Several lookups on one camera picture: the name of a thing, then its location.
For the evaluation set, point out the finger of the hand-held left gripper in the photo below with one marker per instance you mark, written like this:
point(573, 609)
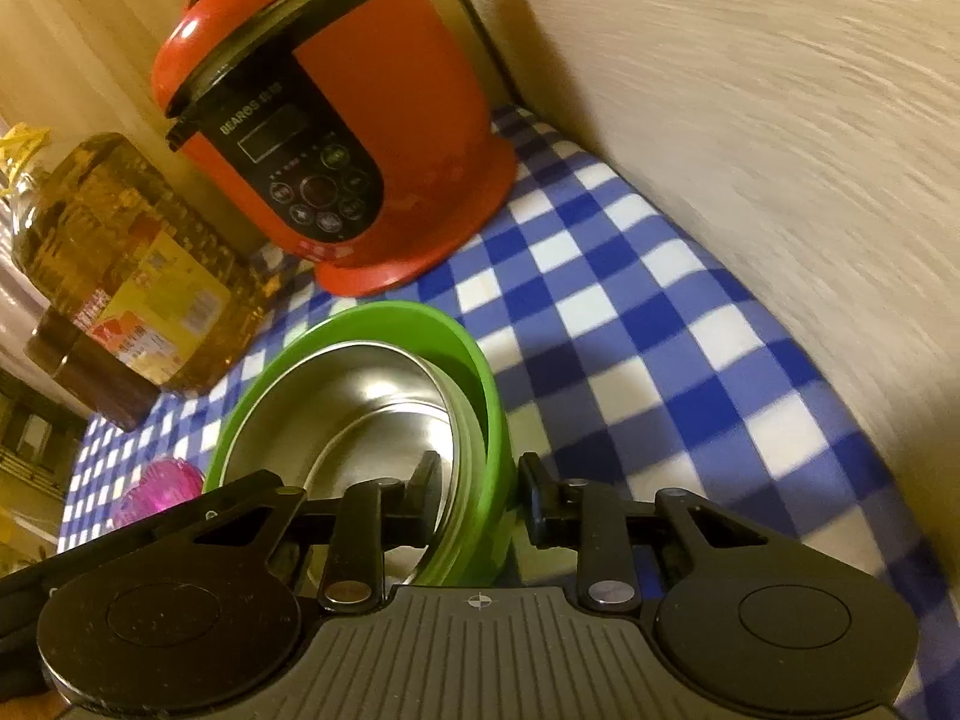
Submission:
point(150, 532)

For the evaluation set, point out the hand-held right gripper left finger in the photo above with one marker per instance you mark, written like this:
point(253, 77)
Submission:
point(424, 499)

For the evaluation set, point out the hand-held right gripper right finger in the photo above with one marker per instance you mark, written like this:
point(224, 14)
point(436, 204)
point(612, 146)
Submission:
point(529, 499)

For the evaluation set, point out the pink glass bowl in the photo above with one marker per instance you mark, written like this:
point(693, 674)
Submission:
point(161, 491)

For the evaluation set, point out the stainless steel bowl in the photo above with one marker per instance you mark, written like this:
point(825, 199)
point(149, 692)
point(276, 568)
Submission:
point(360, 405)

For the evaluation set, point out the green plastic bowl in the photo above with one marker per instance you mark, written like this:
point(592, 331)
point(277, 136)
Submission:
point(480, 390)

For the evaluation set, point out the dark wooden shelf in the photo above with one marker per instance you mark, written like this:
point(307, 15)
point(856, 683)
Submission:
point(34, 450)

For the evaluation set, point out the brown metal canister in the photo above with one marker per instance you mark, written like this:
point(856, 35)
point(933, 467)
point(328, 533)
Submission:
point(105, 382)

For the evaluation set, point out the blue white checkered tablecloth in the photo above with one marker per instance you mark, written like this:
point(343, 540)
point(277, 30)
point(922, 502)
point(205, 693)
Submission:
point(637, 360)

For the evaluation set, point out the sheer curtain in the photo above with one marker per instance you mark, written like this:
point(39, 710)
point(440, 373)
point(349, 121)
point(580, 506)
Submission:
point(19, 315)

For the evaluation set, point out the large cooking oil bottle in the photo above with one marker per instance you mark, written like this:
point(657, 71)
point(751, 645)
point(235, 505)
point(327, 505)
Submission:
point(112, 240)

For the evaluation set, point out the red electric pressure cooker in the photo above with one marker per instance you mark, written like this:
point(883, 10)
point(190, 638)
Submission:
point(420, 165)

